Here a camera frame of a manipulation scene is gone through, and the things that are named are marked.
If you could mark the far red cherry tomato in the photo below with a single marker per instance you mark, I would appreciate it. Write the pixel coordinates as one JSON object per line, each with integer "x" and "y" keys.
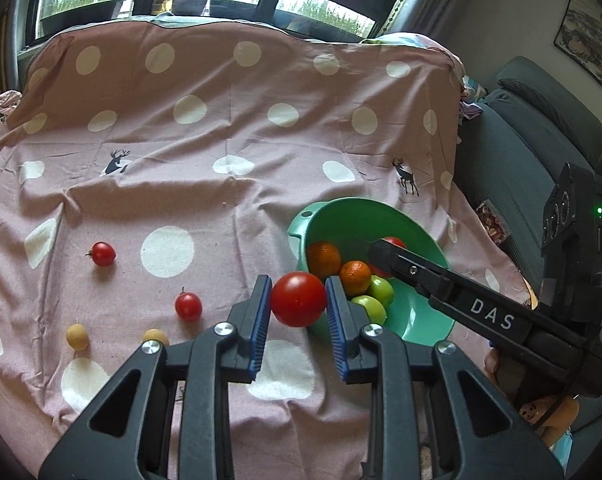
{"x": 102, "y": 254}

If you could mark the left tan longan fruit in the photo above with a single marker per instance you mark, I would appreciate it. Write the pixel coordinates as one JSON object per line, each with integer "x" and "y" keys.
{"x": 77, "y": 337}

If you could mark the pink polka dot cloth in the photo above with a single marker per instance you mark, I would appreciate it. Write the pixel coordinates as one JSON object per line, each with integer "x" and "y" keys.
{"x": 190, "y": 150}

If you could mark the orange tangerine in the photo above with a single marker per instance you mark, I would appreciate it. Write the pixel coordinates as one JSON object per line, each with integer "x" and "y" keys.
{"x": 323, "y": 259}
{"x": 355, "y": 276}

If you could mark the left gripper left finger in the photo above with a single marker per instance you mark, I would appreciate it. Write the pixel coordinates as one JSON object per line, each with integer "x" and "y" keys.
{"x": 125, "y": 432}

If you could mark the framed wall picture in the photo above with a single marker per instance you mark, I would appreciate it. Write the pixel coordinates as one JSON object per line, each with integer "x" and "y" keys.
{"x": 579, "y": 36}

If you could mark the green lime fruit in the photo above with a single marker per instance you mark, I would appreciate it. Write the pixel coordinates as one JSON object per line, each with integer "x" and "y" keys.
{"x": 381, "y": 289}

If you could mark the tan longan fruit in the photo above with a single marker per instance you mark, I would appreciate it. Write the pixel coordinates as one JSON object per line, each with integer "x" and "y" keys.
{"x": 157, "y": 335}
{"x": 77, "y": 337}

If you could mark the right tan longan fruit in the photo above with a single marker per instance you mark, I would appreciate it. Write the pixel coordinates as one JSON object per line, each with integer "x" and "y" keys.
{"x": 157, "y": 335}

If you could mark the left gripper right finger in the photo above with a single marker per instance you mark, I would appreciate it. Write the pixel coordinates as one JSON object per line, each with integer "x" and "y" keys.
{"x": 474, "y": 432}

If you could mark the small red front tomato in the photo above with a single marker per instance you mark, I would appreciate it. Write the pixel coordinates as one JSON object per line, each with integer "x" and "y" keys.
{"x": 384, "y": 258}

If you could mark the grey sofa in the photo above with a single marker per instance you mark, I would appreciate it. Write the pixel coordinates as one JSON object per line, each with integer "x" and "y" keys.
{"x": 513, "y": 153}

